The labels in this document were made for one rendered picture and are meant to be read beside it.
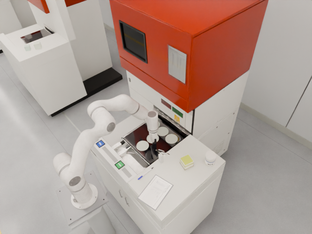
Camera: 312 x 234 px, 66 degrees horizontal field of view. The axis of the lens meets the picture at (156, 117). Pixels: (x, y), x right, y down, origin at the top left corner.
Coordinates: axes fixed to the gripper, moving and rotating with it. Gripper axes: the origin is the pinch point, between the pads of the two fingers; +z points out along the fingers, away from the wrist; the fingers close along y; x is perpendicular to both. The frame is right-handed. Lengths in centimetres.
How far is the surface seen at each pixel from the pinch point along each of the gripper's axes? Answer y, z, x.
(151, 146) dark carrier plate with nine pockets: 2.4, 2.1, -3.0
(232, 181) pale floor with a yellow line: 10, 92, 81
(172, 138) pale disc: -0.7, 2.1, 15.1
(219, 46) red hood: -5, -72, 48
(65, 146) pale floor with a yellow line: -98, 92, -96
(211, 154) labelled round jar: 33.3, -13.9, 31.8
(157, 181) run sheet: 36.6, -4.8, -7.8
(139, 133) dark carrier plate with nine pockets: -13.9, 2.2, -9.5
